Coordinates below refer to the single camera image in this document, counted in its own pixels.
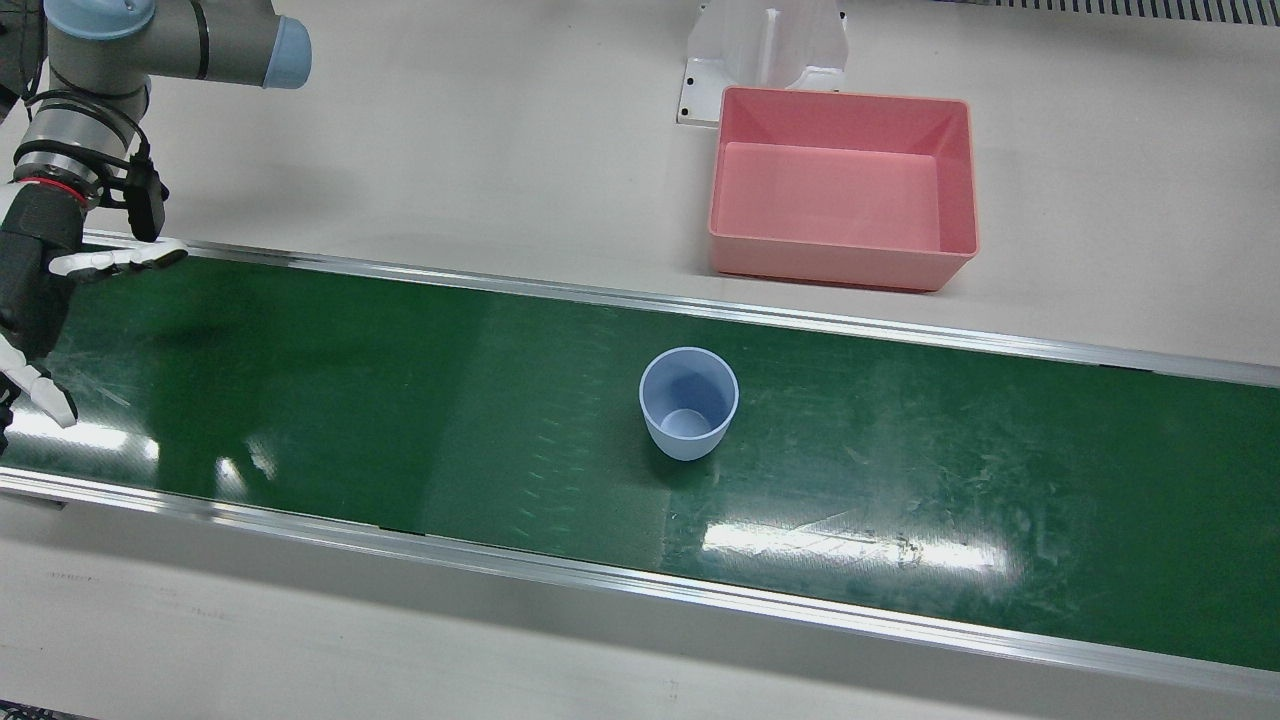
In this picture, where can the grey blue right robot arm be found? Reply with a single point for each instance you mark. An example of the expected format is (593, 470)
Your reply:
(120, 50)

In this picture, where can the green conveyor belt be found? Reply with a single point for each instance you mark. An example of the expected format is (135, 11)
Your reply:
(400, 400)

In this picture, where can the pink plastic box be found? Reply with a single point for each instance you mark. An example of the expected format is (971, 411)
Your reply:
(830, 190)

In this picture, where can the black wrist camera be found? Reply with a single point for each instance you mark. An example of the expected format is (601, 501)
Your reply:
(148, 205)

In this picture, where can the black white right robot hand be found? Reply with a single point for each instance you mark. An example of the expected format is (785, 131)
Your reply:
(35, 270)

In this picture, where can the white robot mounting bracket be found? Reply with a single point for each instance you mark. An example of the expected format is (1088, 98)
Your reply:
(765, 45)

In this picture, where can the light blue plastic cup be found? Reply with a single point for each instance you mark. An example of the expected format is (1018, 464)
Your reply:
(690, 420)

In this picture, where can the ribbed metal grating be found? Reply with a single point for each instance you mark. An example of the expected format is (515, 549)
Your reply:
(1120, 8)

